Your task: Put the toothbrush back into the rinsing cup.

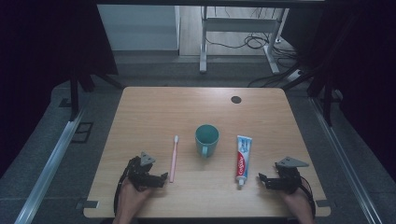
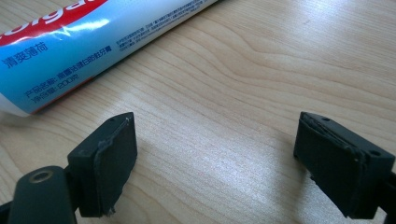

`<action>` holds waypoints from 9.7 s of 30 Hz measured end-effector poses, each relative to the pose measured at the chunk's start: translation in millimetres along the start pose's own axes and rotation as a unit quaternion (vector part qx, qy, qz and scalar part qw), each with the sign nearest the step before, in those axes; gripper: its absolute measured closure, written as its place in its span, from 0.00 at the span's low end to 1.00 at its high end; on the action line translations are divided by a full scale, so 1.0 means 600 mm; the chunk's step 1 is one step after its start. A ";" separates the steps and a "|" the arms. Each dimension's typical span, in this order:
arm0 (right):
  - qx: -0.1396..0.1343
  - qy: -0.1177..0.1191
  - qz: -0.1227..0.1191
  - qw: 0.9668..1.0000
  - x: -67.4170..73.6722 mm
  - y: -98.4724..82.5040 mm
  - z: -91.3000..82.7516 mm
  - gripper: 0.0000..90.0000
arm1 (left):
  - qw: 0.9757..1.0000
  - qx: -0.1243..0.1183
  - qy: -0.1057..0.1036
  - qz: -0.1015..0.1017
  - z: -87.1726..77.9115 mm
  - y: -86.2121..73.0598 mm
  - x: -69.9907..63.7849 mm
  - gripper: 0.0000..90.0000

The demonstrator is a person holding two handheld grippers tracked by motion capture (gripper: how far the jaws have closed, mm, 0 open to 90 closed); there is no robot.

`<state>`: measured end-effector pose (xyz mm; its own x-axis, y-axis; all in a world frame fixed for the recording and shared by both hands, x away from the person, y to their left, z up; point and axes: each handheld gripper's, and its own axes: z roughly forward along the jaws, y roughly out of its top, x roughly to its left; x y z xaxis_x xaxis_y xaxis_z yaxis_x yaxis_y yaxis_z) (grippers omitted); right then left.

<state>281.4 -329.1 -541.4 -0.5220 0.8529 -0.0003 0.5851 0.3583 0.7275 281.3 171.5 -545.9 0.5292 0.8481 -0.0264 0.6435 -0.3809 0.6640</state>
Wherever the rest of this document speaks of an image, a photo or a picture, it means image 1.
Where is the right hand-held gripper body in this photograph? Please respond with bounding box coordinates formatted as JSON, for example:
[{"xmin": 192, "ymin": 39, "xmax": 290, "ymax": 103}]
[{"xmin": 274, "ymin": 156, "xmax": 310, "ymax": 195}]

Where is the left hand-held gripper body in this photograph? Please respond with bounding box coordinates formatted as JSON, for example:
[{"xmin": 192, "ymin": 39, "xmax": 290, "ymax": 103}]
[{"xmin": 125, "ymin": 151, "xmax": 157, "ymax": 191}]

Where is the pink toothbrush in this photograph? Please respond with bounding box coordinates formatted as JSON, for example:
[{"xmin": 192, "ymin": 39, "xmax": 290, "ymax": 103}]
[{"xmin": 168, "ymin": 134, "xmax": 180, "ymax": 184}]

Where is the white red blue toothpaste tube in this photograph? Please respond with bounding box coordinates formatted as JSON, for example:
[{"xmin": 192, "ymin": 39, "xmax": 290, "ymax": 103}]
[{"xmin": 234, "ymin": 134, "xmax": 253, "ymax": 190}]

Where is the teal cup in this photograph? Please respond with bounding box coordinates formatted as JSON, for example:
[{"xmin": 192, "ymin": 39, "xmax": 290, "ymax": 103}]
[{"xmin": 194, "ymin": 123, "xmax": 220, "ymax": 160}]

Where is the person's left hand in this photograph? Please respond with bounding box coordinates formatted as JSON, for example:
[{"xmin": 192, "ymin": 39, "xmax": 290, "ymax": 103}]
[{"xmin": 116, "ymin": 178, "xmax": 154, "ymax": 219}]

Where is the person's right hand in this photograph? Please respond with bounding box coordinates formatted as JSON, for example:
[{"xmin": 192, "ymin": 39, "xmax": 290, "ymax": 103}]
[{"xmin": 280, "ymin": 187, "xmax": 314, "ymax": 219}]

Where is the black metal stand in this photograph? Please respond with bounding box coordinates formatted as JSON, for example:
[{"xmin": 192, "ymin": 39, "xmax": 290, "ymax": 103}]
[
  {"xmin": 68, "ymin": 65, "xmax": 126, "ymax": 122},
  {"xmin": 280, "ymin": 60, "xmax": 334, "ymax": 128}
]

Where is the white power strip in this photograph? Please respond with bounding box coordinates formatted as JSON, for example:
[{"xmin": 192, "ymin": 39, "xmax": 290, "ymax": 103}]
[{"xmin": 285, "ymin": 68, "xmax": 304, "ymax": 83}]

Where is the dark curtain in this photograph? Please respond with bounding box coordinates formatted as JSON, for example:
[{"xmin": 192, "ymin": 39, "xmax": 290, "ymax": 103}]
[
  {"xmin": 306, "ymin": 0, "xmax": 396, "ymax": 183},
  {"xmin": 0, "ymin": 0, "xmax": 120, "ymax": 179}
]

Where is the white cabinet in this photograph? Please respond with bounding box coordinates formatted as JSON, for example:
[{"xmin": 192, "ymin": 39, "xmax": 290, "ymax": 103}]
[{"xmin": 96, "ymin": 4, "xmax": 181, "ymax": 52}]

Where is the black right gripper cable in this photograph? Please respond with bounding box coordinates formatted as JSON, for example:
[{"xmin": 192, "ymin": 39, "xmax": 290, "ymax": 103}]
[{"xmin": 298, "ymin": 175, "xmax": 318, "ymax": 217}]

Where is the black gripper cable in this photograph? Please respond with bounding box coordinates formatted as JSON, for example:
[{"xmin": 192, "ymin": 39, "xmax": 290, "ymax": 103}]
[
  {"xmin": 113, "ymin": 161, "xmax": 133, "ymax": 217},
  {"xmin": 298, "ymin": 175, "xmax": 318, "ymax": 217}
]

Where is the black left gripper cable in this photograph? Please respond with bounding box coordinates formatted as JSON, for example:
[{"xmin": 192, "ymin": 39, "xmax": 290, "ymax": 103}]
[{"xmin": 113, "ymin": 161, "xmax": 133, "ymax": 217}]

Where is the silver metal floor rail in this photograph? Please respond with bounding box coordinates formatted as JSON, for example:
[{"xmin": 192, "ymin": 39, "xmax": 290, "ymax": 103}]
[
  {"xmin": 309, "ymin": 95, "xmax": 383, "ymax": 224},
  {"xmin": 13, "ymin": 106, "xmax": 86, "ymax": 224}
]

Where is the black floor cable bundle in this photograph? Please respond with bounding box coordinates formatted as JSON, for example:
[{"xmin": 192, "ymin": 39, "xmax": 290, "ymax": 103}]
[{"xmin": 205, "ymin": 32, "xmax": 301, "ymax": 63}]

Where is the white metal desk frame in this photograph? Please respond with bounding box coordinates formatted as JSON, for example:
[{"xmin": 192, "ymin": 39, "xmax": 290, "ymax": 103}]
[{"xmin": 199, "ymin": 5, "xmax": 291, "ymax": 76}]

